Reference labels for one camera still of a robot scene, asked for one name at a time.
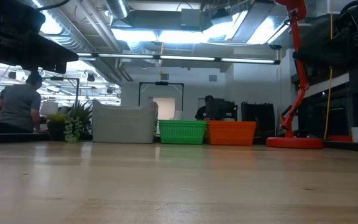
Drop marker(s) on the white lamp shade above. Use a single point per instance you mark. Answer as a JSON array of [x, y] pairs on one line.
[[49, 108]]

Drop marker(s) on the standing person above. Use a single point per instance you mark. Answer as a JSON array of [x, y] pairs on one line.
[[17, 105]]

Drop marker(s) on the long ceiling light bar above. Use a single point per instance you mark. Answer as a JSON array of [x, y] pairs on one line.
[[182, 58]]

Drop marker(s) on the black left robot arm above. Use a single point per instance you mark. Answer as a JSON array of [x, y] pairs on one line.
[[8, 15]]

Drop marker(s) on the black computer monitor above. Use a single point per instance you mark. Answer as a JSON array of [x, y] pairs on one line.
[[221, 109]]

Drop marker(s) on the red articulated desk lamp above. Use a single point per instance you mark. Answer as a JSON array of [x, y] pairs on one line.
[[295, 77]]

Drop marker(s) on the orange plastic lattice basket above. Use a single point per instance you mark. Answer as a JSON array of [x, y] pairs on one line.
[[230, 134], [231, 122]]

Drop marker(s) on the black crate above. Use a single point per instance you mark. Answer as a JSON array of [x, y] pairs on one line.
[[258, 119]]

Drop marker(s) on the spiky green plant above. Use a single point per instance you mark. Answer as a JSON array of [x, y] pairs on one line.
[[81, 112]]

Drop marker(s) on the black side bench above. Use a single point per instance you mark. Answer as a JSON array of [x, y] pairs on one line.
[[14, 137]]

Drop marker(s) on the dark shelf unit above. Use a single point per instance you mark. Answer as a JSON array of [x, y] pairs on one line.
[[353, 102]]

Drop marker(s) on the black rectangular frame stand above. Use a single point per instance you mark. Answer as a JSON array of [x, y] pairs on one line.
[[161, 83]]

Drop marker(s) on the large white plastic basket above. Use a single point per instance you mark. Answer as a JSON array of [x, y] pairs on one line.
[[124, 107], [123, 132]]

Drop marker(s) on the thin black frame stand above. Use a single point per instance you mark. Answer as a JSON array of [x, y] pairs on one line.
[[70, 79]]

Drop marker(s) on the pale green succulent plant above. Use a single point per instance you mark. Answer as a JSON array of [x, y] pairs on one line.
[[72, 129]]

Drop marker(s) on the potted yellow flower plant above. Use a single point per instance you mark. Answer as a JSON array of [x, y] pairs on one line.
[[56, 123]]

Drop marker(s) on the seated person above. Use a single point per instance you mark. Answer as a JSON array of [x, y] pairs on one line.
[[202, 112]]

